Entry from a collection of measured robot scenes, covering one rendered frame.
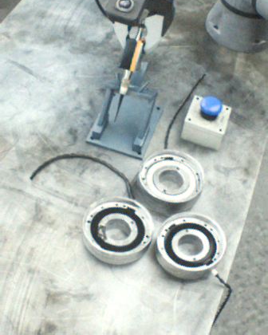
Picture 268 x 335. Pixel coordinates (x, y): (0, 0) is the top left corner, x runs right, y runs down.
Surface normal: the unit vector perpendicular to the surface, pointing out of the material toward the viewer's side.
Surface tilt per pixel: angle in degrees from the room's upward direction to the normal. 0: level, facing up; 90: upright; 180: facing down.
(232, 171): 0
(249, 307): 0
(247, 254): 0
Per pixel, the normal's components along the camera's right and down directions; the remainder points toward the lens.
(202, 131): -0.33, 0.70
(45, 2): 0.11, -0.63
